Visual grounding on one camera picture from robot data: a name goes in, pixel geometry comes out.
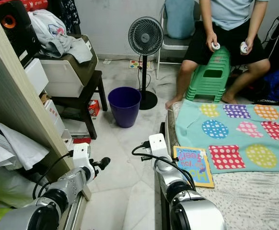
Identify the black bed frame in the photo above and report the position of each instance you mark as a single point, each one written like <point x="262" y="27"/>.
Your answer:
<point x="162" y="127"/>

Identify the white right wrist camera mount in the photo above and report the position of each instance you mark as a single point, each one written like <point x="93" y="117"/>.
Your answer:
<point x="158" y="145"/>

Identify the purple plastic waste bin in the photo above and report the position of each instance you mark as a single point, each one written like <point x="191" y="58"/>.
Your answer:
<point x="124" y="108"/>

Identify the red box with white print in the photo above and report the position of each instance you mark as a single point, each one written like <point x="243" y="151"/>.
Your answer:
<point x="36" y="4"/>

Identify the small red box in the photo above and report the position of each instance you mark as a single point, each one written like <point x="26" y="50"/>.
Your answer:
<point x="94" y="108"/>

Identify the light wood wardrobe panel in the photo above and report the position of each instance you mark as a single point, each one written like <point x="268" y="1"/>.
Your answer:
<point x="15" y="86"/>

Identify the yellow blue children's book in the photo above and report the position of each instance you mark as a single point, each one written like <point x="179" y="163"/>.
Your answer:
<point x="194" y="165"/>

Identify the black speaker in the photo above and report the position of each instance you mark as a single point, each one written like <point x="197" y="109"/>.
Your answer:
<point x="15" y="24"/>

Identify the dark wooden table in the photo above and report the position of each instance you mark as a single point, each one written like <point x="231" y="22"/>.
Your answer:
<point x="79" y="103"/>

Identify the grey metal chair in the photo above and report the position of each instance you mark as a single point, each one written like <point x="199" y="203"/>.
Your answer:
<point x="175" y="45"/>

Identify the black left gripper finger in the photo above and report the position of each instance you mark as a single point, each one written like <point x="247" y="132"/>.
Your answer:
<point x="105" y="163"/>

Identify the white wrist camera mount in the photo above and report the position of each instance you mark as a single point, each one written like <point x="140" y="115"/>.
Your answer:
<point x="82" y="155"/>
<point x="158" y="145"/>

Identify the green plastic stool stack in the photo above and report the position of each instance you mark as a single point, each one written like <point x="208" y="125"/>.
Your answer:
<point x="211" y="79"/>

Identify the colourful power strip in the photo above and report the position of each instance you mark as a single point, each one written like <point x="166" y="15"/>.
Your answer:
<point x="134" y="64"/>

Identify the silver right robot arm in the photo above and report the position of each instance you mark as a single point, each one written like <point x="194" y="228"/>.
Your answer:
<point x="187" y="201"/>

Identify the white grey folded cloth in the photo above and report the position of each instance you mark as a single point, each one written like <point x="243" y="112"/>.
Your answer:
<point x="10" y="143"/>

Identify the white quilted mattress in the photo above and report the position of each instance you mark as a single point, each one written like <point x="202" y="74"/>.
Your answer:
<point x="254" y="201"/>

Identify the blue cushion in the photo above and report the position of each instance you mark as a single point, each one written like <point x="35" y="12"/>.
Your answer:
<point x="180" y="19"/>

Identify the teal blanket with colourful shapes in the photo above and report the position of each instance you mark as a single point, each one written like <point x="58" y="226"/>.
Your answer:
<point x="235" y="120"/>

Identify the light grey garment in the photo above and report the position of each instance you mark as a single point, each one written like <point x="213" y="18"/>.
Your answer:
<point x="58" y="33"/>

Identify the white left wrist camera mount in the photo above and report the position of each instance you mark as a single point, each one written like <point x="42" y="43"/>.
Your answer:
<point x="82" y="155"/>

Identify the dark patterned hanging garment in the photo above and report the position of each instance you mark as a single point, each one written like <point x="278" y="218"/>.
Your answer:
<point x="67" y="14"/>

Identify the seated person in black shorts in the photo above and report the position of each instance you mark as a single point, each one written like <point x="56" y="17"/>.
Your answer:
<point x="230" y="14"/>

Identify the white handheld controller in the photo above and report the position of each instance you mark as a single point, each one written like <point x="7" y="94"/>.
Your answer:
<point x="244" y="47"/>
<point x="216" y="46"/>

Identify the pale green bedding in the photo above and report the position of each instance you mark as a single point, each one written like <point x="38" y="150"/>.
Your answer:
<point x="10" y="184"/>

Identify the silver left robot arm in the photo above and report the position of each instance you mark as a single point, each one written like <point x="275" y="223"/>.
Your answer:
<point x="53" y="201"/>

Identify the white and brown printer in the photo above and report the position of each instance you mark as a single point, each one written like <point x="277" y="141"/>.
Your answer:
<point x="67" y="76"/>

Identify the black standing fan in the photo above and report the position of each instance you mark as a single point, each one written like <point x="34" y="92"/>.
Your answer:
<point x="145" y="36"/>

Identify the flat red box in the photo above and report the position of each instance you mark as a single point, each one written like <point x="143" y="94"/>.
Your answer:
<point x="81" y="140"/>

